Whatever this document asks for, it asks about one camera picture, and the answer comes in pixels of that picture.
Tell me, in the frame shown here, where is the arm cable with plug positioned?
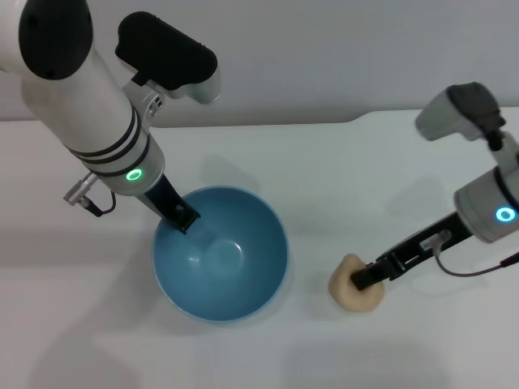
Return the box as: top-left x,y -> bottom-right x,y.
435,251 -> 519,277
62,171 -> 118,216

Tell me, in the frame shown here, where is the left arm cable with plug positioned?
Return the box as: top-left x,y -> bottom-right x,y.
62,171 -> 118,216

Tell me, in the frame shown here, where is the beige egg yolk pastry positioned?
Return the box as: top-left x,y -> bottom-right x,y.
328,253 -> 384,314

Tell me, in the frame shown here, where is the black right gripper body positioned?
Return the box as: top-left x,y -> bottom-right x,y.
374,210 -> 474,282

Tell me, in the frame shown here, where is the right arm cable with plug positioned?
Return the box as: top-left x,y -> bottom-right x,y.
435,251 -> 519,277

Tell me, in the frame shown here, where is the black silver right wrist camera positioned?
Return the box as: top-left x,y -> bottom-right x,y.
414,81 -> 508,143

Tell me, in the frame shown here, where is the blue bowl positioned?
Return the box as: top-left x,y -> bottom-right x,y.
151,185 -> 290,324

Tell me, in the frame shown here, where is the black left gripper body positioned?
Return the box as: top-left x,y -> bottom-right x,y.
139,175 -> 191,229

